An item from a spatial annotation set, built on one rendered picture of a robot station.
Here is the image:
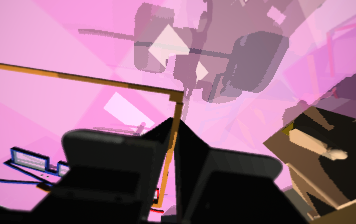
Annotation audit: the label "beige flat panel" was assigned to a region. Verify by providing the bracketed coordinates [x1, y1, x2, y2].
[283, 188, 313, 222]

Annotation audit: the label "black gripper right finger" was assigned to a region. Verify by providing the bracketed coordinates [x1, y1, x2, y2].
[174, 119, 283, 224]

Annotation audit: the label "brown tortoiseshell glasses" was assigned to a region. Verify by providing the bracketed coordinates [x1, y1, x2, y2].
[0, 63, 184, 208]

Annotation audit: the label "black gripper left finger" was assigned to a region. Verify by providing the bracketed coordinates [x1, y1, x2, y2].
[61, 117, 173, 220]

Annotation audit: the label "white rectangular block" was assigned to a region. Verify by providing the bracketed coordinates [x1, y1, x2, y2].
[160, 215, 177, 223]

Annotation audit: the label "blue glasses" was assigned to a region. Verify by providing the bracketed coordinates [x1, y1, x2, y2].
[0, 147, 69, 186]

